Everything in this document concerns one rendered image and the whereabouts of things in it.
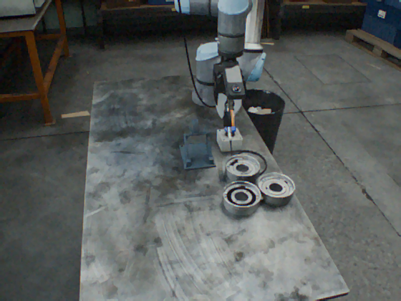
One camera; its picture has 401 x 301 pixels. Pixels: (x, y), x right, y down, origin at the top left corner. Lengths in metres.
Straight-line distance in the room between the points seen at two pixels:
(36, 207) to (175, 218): 1.44
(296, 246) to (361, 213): 1.40
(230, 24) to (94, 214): 0.62
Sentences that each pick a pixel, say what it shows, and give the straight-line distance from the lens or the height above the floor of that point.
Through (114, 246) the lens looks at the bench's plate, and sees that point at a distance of 0.95.
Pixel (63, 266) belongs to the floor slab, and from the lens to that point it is 1.98.
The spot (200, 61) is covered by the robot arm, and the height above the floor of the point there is 0.98.
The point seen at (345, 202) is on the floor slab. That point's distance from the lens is 2.36.
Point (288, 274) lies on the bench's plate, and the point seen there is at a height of 0.80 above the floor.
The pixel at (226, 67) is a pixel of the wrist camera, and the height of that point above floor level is 1.13.
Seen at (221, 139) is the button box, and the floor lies 0.84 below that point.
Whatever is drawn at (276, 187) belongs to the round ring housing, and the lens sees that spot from 1.08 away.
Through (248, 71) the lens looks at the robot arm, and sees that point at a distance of 1.39.
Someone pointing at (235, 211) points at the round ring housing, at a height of 0.82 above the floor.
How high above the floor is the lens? 1.52
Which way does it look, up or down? 35 degrees down
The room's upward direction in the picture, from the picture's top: 2 degrees clockwise
